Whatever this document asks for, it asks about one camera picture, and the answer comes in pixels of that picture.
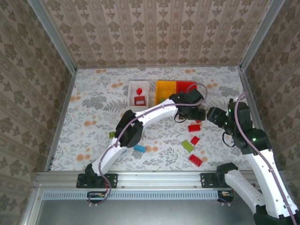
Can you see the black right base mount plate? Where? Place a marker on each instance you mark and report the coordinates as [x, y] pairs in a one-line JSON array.
[[207, 180]]

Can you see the red square lego frame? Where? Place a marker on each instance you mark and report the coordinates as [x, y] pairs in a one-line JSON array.
[[135, 100]]

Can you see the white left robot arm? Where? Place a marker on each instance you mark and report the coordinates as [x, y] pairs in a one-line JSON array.
[[154, 112]]

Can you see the grey metal sheet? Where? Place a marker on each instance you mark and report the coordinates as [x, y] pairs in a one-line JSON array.
[[152, 213]]

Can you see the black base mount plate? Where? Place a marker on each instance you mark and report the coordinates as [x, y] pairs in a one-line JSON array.
[[112, 180], [207, 180]]

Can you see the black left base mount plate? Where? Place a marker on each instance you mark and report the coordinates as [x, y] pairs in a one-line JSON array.
[[112, 180]]

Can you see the yellow plastic container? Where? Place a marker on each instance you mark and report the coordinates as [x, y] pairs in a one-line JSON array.
[[165, 90]]

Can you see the aluminium frame post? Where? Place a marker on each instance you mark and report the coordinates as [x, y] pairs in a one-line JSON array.
[[55, 39], [260, 35]]

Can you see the long green lego brick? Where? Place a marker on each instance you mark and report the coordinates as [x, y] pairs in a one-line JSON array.
[[187, 145]]

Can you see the aluminium mounting rail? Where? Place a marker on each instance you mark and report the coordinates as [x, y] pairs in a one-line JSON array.
[[159, 179]]

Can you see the red plastic container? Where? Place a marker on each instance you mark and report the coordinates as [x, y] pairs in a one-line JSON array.
[[184, 86]]

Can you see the aluminium cabinet frame bar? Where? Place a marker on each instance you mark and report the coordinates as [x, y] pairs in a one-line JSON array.
[[31, 206]]

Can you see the aluminium table side rail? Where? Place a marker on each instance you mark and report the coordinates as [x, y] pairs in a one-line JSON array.
[[60, 117], [245, 79]]

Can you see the white plastic container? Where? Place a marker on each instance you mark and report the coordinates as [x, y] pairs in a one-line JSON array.
[[145, 86]]

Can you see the small green lego brick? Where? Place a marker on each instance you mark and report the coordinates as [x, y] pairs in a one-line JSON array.
[[161, 100]]

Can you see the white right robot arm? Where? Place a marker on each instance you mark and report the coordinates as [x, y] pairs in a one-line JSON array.
[[264, 178]]

